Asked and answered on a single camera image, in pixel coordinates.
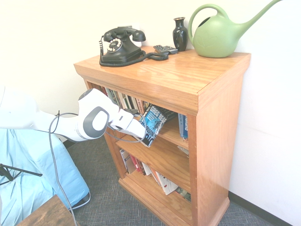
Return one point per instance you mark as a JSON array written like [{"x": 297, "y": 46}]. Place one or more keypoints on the grey cover paperback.
[{"x": 127, "y": 161}]

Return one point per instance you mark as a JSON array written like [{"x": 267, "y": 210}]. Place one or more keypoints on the red spine paperback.
[{"x": 138, "y": 166}]

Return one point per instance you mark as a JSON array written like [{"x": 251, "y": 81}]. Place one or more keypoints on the dark blue book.
[{"x": 170, "y": 114}]

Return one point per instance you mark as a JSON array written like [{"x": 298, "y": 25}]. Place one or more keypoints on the dark red spine book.
[{"x": 105, "y": 91}]

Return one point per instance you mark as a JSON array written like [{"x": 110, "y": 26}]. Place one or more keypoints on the blue black paperback book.
[{"x": 154, "y": 122}]

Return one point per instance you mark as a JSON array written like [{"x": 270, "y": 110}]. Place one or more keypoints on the white spine paperback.
[{"x": 147, "y": 170}]

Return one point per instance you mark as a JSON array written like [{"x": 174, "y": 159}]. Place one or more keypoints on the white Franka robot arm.
[{"x": 68, "y": 127}]

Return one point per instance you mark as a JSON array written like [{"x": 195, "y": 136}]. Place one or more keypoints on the black white spine book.
[{"x": 132, "y": 102}]

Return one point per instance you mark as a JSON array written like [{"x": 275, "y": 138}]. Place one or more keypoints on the black vase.
[{"x": 179, "y": 35}]

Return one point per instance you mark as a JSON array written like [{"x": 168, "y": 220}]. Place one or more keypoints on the orange lettered book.
[{"x": 144, "y": 107}]

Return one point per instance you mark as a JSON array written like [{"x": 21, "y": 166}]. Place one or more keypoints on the black camera tripod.
[{"x": 14, "y": 168}]

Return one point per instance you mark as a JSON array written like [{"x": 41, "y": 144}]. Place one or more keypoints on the wooden bookshelf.
[{"x": 211, "y": 141}]

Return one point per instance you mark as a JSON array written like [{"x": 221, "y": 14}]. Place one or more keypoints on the green spine book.
[{"x": 113, "y": 95}]

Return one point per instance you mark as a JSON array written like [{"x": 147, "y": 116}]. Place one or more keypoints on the black remote control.
[{"x": 164, "y": 49}]

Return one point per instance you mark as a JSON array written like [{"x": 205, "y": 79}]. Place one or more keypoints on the loose paper pile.
[{"x": 183, "y": 150}]

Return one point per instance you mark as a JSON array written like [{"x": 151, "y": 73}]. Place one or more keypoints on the blue white-lettered book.
[{"x": 184, "y": 126}]

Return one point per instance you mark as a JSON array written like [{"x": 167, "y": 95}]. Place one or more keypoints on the white illustrated book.
[{"x": 167, "y": 183}]

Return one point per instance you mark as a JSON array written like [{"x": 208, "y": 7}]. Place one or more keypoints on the black rotary telephone base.
[{"x": 122, "y": 55}]

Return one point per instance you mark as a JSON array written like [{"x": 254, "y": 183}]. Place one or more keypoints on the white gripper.
[{"x": 130, "y": 124}]

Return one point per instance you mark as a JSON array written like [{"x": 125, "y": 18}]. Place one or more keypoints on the dark green flat book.
[{"x": 183, "y": 194}]

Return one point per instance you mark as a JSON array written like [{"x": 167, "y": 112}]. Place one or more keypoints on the green white book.
[{"x": 127, "y": 101}]

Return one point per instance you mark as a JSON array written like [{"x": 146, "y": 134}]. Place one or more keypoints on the white page-edge book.
[{"x": 121, "y": 100}]

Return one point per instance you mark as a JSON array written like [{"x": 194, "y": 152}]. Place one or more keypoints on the light blue cloth cover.
[{"x": 30, "y": 164}]

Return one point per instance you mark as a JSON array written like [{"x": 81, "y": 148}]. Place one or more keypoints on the green watering can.
[{"x": 216, "y": 37}]

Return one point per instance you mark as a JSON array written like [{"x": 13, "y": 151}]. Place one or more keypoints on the cream book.
[{"x": 138, "y": 104}]

